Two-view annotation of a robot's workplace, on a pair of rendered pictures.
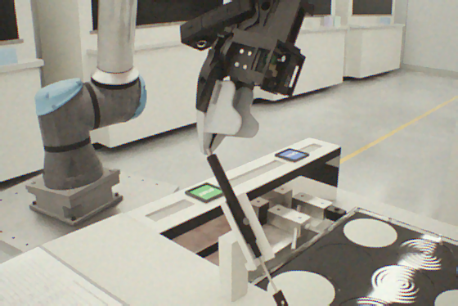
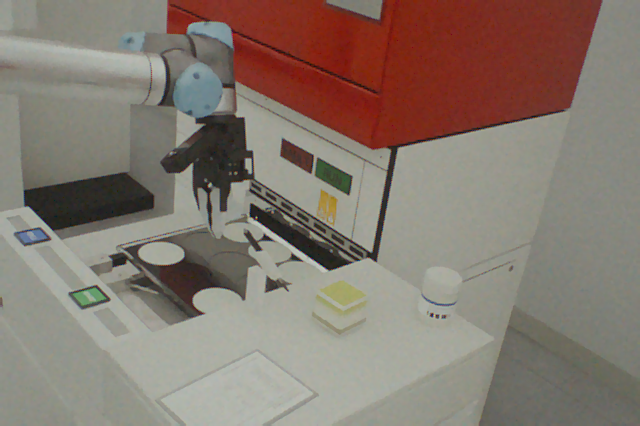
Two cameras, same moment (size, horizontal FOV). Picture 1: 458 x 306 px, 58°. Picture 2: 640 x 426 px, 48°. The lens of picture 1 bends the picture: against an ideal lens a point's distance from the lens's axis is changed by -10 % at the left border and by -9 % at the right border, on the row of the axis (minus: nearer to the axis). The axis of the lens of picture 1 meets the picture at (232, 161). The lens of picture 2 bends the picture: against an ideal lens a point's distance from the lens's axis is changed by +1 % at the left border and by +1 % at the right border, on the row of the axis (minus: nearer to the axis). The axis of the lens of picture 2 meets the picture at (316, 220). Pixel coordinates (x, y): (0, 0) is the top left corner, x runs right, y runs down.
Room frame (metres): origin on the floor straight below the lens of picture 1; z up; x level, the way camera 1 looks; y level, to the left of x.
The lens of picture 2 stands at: (0.29, 1.12, 1.73)
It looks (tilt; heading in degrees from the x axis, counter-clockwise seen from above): 26 degrees down; 273
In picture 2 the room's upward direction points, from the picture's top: 8 degrees clockwise
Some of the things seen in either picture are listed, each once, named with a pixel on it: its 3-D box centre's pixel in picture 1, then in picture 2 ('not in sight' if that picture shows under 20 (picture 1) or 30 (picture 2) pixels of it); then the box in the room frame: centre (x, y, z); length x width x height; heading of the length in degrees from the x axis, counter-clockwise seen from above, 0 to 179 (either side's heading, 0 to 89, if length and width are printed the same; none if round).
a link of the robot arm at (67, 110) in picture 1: (64, 110); not in sight; (0.97, 0.39, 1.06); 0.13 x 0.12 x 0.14; 129
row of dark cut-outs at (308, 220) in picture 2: not in sight; (303, 216); (0.39, -0.43, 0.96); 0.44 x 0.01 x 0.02; 137
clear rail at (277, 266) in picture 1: (307, 246); (160, 285); (0.65, -0.13, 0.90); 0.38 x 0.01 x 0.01; 137
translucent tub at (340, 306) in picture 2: not in sight; (340, 307); (0.28, 0.00, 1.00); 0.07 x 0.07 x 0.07; 51
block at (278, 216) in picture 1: (288, 219); (108, 283); (0.75, -0.11, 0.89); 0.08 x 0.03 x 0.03; 47
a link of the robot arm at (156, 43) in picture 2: not in sight; (159, 60); (0.63, 0.00, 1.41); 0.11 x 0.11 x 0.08; 39
